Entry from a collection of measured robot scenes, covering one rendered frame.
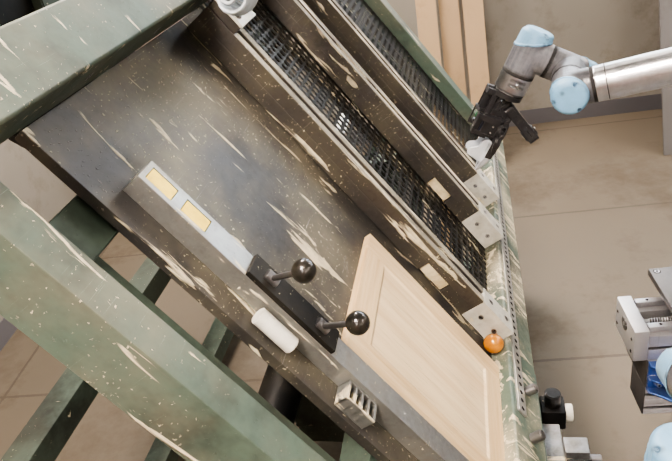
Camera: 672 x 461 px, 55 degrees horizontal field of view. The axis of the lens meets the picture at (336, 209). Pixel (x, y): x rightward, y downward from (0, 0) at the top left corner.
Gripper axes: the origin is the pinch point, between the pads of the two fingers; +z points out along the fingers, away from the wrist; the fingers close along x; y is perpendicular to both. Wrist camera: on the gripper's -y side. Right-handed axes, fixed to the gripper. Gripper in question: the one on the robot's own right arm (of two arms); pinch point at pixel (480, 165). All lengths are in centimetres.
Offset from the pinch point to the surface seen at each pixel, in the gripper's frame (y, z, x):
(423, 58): 5, 10, -118
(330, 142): 38.6, 0.3, 15.1
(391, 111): 22.0, 4.7, -29.0
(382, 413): 18, 21, 69
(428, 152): 7.2, 12.7, -28.1
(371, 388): 21, 17, 68
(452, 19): -29, 23, -284
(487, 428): -12, 36, 50
